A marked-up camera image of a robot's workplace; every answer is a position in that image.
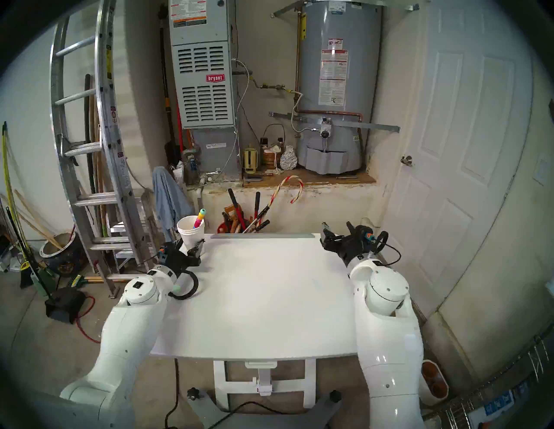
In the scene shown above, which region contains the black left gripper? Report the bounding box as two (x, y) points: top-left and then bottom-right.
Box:
(158, 239), (205, 275)

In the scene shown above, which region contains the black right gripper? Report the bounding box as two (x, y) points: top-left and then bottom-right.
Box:
(321, 221), (377, 266)

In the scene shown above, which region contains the white paper cup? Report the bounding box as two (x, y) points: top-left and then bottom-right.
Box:
(177, 215), (205, 256)

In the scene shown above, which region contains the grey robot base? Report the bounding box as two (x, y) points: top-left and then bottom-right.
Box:
(187, 387), (342, 429)

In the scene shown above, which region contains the blue grey towel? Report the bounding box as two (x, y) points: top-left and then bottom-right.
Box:
(152, 166), (191, 243)

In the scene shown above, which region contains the wooden heater platform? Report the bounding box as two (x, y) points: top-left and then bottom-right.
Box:
(242, 171), (376, 187)

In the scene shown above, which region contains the small aluminium step ladder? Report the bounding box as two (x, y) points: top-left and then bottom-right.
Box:
(104, 188), (169, 269)

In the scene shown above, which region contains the striped candy cane decoration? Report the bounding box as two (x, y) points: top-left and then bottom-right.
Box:
(245, 175), (304, 234)

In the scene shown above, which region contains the grey drain pipe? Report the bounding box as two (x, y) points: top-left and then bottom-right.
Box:
(182, 145), (202, 184)

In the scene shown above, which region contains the brown wicker basket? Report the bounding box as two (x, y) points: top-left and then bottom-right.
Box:
(262, 124), (286, 170)

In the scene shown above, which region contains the green yellow scrub brush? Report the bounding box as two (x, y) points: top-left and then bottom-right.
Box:
(66, 274), (130, 288)

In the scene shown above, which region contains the aluminium extension ladder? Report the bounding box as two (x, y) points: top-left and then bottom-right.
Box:
(49, 0), (158, 299)

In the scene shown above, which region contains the blue ceramic pot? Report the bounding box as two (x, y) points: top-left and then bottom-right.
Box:
(39, 231), (85, 277)

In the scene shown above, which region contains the white panel door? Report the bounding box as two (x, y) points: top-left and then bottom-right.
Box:
(374, 0), (534, 318)

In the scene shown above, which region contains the green plastic container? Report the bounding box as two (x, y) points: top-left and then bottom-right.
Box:
(29, 266), (57, 297)

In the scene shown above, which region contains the wooden stake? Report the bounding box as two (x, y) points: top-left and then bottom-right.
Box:
(13, 189), (63, 249)

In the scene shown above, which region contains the grey bryant furnace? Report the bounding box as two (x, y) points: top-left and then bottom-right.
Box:
(168, 0), (241, 182)

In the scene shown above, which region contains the gas pipe yellow valve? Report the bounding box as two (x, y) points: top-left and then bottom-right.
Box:
(253, 82), (296, 94)

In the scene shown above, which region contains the copper riser pipe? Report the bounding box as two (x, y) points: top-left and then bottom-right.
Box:
(296, 11), (303, 111)

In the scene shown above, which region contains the white two-hole planter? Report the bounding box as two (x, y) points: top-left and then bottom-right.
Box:
(418, 359), (449, 406)

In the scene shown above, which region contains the flexible metal conduit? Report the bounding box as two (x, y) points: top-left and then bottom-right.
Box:
(214, 58), (251, 178)

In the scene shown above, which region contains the grey water heater tank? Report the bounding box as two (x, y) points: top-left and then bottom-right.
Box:
(294, 0), (382, 175)

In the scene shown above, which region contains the blue white printed box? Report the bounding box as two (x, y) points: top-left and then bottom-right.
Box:
(470, 385), (533, 426)

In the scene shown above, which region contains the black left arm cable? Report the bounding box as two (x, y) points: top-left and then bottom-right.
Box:
(168, 269), (200, 301)

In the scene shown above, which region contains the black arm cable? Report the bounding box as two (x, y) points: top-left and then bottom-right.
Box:
(374, 231), (401, 265)
(168, 269), (200, 301)

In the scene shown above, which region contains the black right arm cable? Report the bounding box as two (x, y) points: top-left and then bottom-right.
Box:
(374, 231), (401, 265)

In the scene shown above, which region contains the grey metal heater strap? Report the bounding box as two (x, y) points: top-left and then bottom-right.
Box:
(268, 112), (401, 133)

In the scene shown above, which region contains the red hose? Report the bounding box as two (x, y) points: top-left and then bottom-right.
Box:
(74, 295), (102, 345)

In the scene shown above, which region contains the black long handled dustpan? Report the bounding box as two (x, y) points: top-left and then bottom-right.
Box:
(5, 207), (86, 324)

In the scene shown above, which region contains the wooden long tool handle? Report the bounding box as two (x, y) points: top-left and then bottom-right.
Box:
(91, 93), (106, 234)

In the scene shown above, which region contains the black floor cable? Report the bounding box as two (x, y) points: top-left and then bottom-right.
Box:
(164, 358), (180, 429)
(214, 400), (297, 429)

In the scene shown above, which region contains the white table leg frame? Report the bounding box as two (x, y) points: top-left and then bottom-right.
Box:
(213, 359), (317, 409)

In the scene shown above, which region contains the black orange handled shovel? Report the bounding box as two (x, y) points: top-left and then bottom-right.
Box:
(158, 6), (182, 166)

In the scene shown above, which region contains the yellow handled broom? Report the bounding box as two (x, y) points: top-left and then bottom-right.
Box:
(1, 121), (35, 289)

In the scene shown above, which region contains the black long tool handle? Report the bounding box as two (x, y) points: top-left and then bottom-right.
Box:
(84, 74), (97, 195)

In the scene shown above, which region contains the white light switch plate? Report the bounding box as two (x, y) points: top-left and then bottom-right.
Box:
(532, 156), (552, 186)

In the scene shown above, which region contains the metal wire rack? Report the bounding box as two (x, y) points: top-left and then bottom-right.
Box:
(422, 322), (554, 429)

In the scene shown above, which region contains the metal strap above heater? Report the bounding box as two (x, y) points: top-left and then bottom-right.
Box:
(271, 0), (419, 18)

